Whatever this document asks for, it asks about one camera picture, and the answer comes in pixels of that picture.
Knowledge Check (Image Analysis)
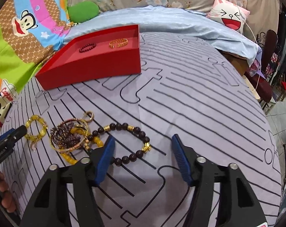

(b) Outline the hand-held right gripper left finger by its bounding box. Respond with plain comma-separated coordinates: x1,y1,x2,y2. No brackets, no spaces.
20,136,116,227

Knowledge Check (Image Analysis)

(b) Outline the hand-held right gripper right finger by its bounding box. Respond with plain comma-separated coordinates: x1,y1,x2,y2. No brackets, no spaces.
171,134,267,227

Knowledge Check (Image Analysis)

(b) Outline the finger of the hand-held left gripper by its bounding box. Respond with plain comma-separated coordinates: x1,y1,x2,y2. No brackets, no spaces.
0,125,28,171
0,128,17,147

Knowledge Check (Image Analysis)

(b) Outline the yellow bead bracelet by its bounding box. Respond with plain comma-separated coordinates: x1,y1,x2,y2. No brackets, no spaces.
60,126,105,166

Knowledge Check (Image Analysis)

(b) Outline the dark bead gold charm bracelet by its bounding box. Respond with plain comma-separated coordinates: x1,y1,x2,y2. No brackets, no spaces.
87,122,152,166

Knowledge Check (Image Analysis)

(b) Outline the yellow crystal charm bracelet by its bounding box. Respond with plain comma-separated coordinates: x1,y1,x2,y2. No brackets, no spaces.
24,115,48,152

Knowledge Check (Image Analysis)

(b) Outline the thin gold bangle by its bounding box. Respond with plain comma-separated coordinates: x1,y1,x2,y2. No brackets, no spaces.
50,119,91,152

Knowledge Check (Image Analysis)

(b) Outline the gold ring with stones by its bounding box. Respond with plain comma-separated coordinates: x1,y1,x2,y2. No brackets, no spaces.
83,111,95,124

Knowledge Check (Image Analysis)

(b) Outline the garnet multi-wrap bead bracelet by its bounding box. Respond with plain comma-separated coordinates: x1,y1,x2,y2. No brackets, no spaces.
50,120,87,150

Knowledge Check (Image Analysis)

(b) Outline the red cardboard box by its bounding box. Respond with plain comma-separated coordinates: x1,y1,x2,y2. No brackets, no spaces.
35,24,141,91

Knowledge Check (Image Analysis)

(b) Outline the person's left hand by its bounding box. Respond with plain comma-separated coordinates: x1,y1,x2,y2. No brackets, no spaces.
0,171,18,215

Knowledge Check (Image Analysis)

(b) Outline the cartoon monkey printed blanket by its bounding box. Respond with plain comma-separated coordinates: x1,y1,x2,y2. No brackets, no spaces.
0,0,73,133

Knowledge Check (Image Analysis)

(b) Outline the dark red chair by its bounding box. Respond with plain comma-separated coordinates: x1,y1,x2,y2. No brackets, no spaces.
246,30,279,110

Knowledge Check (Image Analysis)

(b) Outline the light blue blanket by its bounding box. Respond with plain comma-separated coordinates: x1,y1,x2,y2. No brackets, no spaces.
63,5,262,67

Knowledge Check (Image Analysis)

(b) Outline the green pillow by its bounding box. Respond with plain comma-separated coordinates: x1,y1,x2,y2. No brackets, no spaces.
68,1,100,24

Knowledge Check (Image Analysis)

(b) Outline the pink cat face pillow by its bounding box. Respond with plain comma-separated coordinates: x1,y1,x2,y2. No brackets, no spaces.
206,0,250,33

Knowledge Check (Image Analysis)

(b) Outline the beige cloth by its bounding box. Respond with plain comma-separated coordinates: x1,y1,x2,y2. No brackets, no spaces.
247,0,282,36

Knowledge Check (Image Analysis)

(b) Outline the dark red bead bracelet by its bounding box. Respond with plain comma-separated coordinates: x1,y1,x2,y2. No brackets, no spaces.
79,42,97,52

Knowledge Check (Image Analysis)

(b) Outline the gold chain bracelet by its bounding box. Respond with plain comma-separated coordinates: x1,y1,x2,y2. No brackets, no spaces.
109,38,129,49

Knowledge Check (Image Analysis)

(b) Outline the white cable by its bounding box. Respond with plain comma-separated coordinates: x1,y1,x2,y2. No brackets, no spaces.
224,0,262,100

